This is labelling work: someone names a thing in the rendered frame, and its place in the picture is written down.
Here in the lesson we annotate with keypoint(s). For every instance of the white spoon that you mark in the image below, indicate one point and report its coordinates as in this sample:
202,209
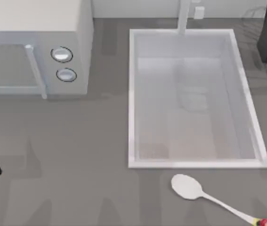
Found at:
187,184

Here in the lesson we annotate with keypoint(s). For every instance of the microwave oven door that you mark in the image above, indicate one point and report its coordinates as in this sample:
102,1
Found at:
6,68

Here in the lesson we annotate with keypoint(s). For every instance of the pale microwave oven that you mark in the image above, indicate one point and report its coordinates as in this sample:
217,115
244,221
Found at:
81,28

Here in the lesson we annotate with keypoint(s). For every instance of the large microwave knob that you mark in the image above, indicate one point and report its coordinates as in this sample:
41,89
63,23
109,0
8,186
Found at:
61,54

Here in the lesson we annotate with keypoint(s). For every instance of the tall white tap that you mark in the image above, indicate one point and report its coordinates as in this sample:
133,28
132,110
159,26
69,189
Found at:
183,16

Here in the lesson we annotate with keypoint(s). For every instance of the white wall socket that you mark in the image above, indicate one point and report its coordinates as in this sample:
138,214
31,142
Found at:
199,12

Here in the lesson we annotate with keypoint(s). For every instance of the white sink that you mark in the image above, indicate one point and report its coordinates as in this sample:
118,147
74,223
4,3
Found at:
189,99

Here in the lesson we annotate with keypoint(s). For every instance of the small microwave knob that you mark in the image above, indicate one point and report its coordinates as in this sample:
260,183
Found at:
66,75

